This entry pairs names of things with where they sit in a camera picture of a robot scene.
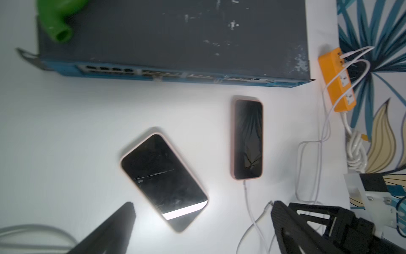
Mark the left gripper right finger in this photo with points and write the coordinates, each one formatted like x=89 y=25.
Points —
x=295 y=235

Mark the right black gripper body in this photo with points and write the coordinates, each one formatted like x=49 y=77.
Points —
x=354 y=235

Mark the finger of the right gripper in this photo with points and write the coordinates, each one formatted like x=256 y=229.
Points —
x=307 y=212

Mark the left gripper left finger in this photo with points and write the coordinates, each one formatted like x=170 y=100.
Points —
x=112 y=236

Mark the phone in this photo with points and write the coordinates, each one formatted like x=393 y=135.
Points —
x=246 y=138
x=156 y=167

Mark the orange power strip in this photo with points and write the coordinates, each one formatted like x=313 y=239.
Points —
x=331 y=64

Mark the green plastic pipe fitting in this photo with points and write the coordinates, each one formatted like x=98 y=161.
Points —
x=52 y=15

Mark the dark grey network switch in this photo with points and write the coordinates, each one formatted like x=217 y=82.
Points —
x=252 y=43

